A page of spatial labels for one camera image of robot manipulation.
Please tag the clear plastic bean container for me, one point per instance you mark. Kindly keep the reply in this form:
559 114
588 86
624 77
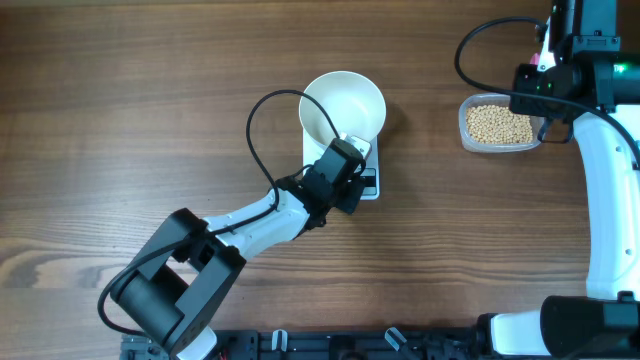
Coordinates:
487 125

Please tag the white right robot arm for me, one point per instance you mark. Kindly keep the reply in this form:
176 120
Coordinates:
583 79

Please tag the white digital kitchen scale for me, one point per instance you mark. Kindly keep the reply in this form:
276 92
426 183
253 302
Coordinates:
312 151

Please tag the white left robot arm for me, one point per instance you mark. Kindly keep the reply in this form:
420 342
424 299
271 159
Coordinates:
177 281

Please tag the cream white bowl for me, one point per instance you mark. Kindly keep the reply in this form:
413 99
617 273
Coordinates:
354 104

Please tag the pink plastic scoop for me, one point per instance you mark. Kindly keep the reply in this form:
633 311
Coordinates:
535 59

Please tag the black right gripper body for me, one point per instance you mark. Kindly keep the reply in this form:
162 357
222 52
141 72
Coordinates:
527 80

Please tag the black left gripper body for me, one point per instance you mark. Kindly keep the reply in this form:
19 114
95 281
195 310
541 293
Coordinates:
348 199

